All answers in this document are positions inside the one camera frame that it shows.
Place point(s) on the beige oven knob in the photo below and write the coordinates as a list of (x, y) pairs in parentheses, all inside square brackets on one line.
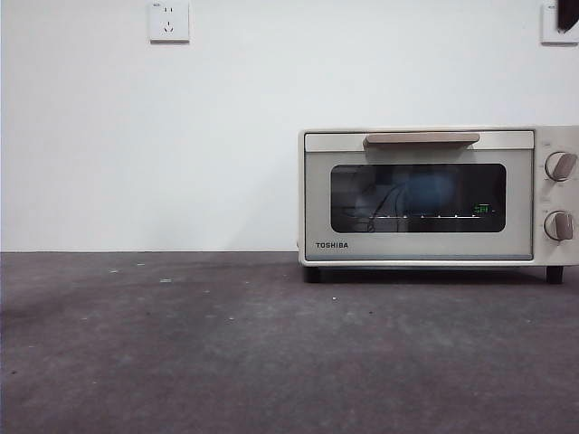
[(558, 224), (561, 166)]

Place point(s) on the blue bowl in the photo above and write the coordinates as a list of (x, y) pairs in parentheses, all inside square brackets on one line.
[(427, 190)]

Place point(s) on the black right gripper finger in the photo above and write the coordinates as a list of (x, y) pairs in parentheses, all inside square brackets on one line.
[(569, 13)]

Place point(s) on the white wall socket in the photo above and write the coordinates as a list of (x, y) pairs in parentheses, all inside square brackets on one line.
[(548, 27), (169, 22)]

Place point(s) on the white toaster oven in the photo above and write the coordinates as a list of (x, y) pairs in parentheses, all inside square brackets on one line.
[(540, 194)]

